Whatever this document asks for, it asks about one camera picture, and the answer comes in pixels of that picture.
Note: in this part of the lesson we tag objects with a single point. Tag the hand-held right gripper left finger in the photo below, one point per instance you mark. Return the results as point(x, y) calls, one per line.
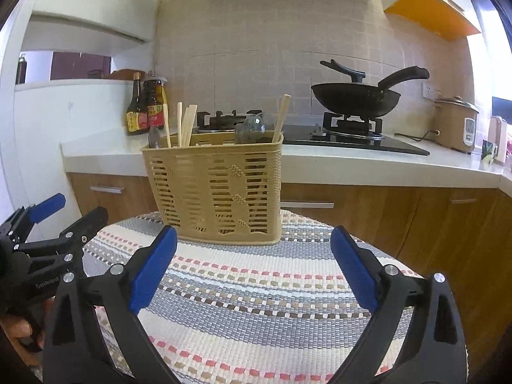
point(156, 268)

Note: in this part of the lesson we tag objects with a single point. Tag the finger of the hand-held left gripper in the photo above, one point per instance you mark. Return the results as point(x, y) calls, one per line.
point(90, 222)
point(50, 206)

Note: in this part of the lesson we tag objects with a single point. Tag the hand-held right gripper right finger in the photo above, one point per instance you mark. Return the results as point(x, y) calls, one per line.
point(352, 268)

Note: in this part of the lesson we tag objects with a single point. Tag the beige slotted utensil basket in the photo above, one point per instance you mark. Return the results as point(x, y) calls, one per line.
point(200, 192)

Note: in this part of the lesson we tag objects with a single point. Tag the metal spoon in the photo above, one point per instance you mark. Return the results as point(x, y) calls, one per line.
point(154, 138)
point(262, 122)
point(244, 132)

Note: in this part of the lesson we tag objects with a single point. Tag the beige wooden chopstick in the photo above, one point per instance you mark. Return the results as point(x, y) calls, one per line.
point(185, 128)
point(192, 120)
point(167, 128)
point(179, 124)
point(282, 118)

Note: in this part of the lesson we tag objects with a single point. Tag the person's left hand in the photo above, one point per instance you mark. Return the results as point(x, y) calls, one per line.
point(14, 328)

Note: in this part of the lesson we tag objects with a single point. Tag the striped woven mat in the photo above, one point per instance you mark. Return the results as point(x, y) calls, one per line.
point(260, 288)

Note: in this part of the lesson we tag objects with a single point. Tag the slim dark sauce bottle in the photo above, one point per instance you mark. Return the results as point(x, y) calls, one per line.
point(137, 116)

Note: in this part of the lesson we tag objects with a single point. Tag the wide dark sauce bottle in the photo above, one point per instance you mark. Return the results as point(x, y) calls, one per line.
point(154, 108)

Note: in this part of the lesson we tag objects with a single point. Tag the black glass gas stove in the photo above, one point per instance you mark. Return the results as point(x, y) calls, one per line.
point(320, 140)

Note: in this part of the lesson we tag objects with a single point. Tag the dark jar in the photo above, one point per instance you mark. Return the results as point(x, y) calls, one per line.
point(96, 74)

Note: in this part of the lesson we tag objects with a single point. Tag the stove knob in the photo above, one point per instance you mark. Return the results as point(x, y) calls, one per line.
point(320, 131)

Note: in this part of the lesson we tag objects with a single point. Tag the gas burner under wok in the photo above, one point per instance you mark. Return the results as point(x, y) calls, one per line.
point(354, 126)

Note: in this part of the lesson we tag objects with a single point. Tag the yellow oil bottle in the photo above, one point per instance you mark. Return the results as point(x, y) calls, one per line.
point(164, 100)

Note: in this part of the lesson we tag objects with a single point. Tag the dark red door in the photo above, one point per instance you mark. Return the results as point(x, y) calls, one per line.
point(80, 66)

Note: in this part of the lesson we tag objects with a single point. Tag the brown woven tray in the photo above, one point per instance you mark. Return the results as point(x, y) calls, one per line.
point(120, 74)

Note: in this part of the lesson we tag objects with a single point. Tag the bare gas burner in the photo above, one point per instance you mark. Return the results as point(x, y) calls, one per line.
point(224, 120)

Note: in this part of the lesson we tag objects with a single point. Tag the black wok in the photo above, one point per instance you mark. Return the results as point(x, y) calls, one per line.
point(356, 98)

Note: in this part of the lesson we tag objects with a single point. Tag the beige rice cooker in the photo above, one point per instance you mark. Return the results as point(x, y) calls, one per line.
point(454, 124)

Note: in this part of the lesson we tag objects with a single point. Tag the patterned cup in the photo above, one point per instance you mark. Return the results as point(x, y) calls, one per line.
point(488, 152)

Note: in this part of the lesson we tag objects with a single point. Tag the pale pink kettle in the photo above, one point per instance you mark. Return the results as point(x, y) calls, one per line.
point(498, 136)

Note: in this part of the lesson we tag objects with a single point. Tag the white upper cabinet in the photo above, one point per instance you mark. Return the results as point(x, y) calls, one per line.
point(88, 8)

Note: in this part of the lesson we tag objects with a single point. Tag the upper cabinet orange underside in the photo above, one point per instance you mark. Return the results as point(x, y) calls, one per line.
point(432, 12)

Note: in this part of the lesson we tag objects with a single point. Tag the white wall socket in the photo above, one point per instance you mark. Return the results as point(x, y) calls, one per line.
point(430, 91)

